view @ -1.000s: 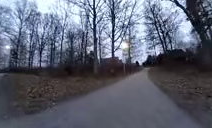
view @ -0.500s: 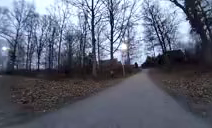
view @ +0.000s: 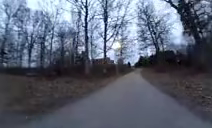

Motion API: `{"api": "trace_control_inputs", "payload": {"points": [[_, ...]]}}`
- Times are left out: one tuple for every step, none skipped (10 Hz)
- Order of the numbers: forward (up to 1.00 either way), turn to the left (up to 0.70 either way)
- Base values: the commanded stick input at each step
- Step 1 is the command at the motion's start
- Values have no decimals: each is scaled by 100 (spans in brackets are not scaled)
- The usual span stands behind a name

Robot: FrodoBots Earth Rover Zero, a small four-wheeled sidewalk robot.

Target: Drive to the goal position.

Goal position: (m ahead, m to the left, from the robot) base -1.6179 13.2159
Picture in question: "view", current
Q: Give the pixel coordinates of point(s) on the leaf-strewn ground verge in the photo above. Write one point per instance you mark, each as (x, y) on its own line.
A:
(44, 91)
(190, 85)

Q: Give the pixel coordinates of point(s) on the wood of bare trees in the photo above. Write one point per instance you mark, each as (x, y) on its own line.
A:
(85, 36)

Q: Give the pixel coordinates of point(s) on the low dark hedge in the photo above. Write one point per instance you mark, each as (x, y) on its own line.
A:
(60, 70)

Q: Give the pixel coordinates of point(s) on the grey asphalt path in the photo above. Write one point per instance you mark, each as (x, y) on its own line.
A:
(127, 103)

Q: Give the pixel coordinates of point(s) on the brick building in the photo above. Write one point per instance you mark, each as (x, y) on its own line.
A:
(102, 61)

